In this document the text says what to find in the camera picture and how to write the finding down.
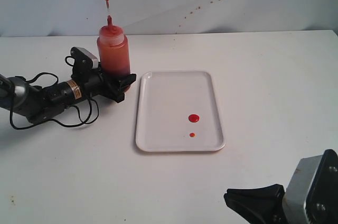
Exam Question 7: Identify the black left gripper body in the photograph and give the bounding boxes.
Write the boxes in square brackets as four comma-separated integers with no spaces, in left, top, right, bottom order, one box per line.
[71,62,124,102]

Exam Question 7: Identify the red sauce squeeze bottle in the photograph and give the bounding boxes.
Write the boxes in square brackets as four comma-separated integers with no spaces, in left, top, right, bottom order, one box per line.
[97,0,130,79]

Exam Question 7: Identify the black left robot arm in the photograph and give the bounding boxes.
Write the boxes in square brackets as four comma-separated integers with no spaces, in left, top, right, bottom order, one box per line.
[1,61,136,126]

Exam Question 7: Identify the red sauce drops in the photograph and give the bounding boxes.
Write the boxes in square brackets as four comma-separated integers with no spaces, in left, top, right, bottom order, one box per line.
[188,114,200,123]

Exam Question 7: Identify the white rectangular plastic tray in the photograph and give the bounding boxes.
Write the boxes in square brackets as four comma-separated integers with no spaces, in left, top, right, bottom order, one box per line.
[135,71,226,153]

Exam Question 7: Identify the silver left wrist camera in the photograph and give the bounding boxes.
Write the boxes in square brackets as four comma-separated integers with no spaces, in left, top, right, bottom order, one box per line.
[70,46,99,81]

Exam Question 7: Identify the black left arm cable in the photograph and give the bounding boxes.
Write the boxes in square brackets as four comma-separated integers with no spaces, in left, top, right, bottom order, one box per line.
[9,55,100,130]

